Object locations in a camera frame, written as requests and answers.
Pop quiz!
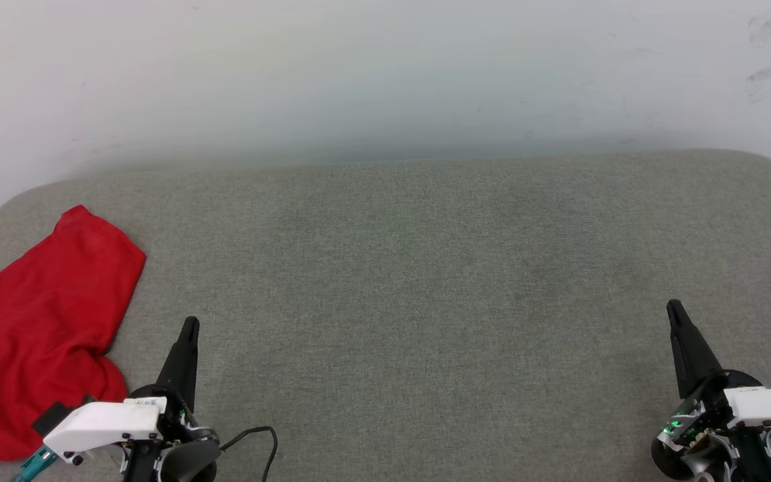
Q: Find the grey fabric sofa cushion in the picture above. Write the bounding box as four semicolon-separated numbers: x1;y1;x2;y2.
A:
0;149;771;482

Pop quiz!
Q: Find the red Bulls 23 jersey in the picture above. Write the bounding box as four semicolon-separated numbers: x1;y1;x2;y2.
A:
0;205;147;463

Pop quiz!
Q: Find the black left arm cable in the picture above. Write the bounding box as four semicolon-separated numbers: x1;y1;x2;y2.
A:
218;426;279;482

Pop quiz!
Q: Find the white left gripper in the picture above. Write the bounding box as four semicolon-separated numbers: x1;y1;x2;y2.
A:
43;317;220;464

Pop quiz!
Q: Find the teal left camera connector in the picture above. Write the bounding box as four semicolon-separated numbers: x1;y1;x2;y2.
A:
12;447;58;482

